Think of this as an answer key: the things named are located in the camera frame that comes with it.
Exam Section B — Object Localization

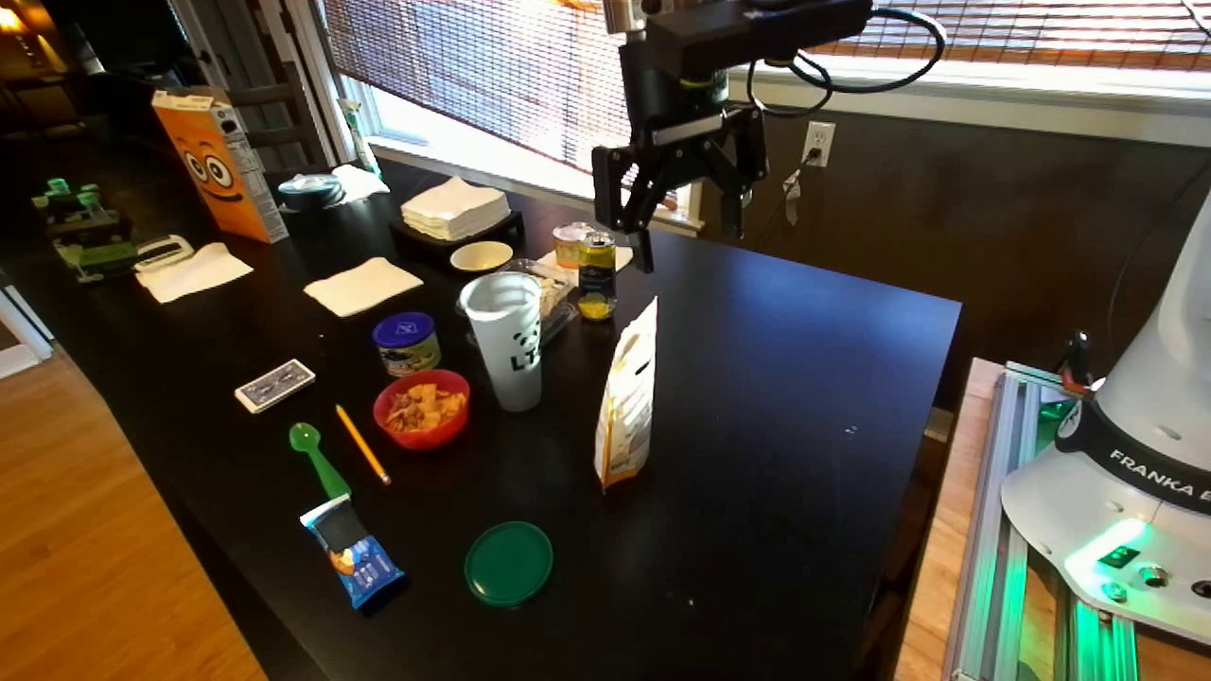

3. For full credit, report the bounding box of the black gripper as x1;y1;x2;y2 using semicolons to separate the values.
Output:
589;47;772;275

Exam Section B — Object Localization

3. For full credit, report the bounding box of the small white bowl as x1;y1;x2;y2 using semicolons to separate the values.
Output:
446;238;518;275

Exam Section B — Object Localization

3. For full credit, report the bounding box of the white crumpled paper napkin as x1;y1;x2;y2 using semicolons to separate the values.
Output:
133;238;258;308

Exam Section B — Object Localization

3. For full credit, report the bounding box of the white cloth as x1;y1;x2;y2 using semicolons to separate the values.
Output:
328;163;393;208

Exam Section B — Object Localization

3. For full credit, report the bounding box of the green round plastic lid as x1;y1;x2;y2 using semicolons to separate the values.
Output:
458;517;560;613

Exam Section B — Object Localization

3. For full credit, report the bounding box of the white square paper napkin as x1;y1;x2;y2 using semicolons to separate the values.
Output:
300;255;429;322

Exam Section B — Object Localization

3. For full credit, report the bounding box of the black napkin tray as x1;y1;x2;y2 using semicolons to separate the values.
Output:
386;204;528;262

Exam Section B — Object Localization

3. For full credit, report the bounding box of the orange pencil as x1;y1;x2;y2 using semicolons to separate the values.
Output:
328;401;396;488

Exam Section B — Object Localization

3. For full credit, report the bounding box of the small white device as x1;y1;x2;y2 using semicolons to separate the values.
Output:
133;231;196;267

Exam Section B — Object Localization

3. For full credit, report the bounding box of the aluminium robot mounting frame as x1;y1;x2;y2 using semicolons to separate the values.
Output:
943;356;1148;681

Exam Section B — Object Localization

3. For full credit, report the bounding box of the white wall outlet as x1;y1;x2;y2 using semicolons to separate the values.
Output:
799;119;841;170

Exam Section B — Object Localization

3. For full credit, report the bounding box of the green plastic spoon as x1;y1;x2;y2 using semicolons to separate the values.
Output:
285;421;355;502

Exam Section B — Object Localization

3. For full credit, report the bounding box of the white paper cup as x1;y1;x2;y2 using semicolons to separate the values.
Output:
455;267;550;415

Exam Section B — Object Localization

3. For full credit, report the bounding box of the blue snack wrapper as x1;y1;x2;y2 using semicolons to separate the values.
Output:
296;493;411;618

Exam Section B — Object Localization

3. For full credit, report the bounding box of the stack of white napkins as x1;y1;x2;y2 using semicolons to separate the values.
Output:
396;173;513;247

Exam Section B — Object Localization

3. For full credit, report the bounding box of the green stapler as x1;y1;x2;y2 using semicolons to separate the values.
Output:
53;235;142;288

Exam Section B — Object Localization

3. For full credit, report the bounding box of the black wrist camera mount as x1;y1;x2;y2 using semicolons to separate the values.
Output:
644;0;879;82

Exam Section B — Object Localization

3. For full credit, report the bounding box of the small jar with blue lid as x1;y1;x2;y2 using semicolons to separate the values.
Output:
365;308;446;383

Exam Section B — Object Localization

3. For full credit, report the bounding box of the red bowl with cereal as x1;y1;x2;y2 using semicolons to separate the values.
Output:
372;368;475;455

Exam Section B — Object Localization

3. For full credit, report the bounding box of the playing card deck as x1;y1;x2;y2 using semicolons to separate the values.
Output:
230;356;316;415

